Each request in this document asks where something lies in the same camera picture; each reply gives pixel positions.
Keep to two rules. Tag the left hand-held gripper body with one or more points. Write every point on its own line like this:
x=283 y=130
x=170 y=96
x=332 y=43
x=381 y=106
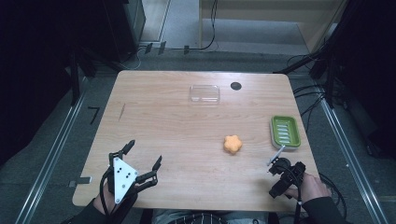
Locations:
x=124 y=175

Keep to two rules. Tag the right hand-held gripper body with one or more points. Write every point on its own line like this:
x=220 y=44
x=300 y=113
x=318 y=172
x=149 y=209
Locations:
x=288 y=177

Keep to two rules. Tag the green soap dish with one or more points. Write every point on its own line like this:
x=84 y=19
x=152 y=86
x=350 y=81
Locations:
x=285 y=132

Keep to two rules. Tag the orange flower-shaped soap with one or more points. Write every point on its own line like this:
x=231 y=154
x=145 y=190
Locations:
x=233 y=144

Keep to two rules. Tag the person's right hand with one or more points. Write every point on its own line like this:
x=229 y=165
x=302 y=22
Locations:
x=313 y=188

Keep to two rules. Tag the person's left hand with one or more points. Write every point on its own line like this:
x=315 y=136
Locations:
x=101 y=200

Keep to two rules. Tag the grey floor tape piece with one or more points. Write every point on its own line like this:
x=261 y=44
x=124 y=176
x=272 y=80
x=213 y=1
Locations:
x=81 y=180

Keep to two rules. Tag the black stand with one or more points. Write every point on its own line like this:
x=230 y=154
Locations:
x=330 y=79
x=74 y=77

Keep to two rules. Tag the clear plastic box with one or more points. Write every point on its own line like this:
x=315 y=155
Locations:
x=204 y=94

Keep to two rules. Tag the black floor clip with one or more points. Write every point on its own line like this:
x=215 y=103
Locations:
x=186 y=49
x=162 y=47
x=148 y=48

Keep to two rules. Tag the black round table grommet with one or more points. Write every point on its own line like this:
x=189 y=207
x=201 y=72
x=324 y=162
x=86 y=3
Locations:
x=236 y=86

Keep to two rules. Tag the black cabinet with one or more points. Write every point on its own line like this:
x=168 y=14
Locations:
x=124 y=28

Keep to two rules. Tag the dark curtain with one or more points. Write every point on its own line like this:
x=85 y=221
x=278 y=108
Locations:
x=370 y=62
x=34 y=62

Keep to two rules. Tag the light wooden furniture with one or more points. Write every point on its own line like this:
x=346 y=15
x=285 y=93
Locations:
x=264 y=6

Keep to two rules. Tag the metal floor rail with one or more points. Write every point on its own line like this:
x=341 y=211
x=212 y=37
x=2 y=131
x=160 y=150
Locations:
x=351 y=158
x=49 y=160

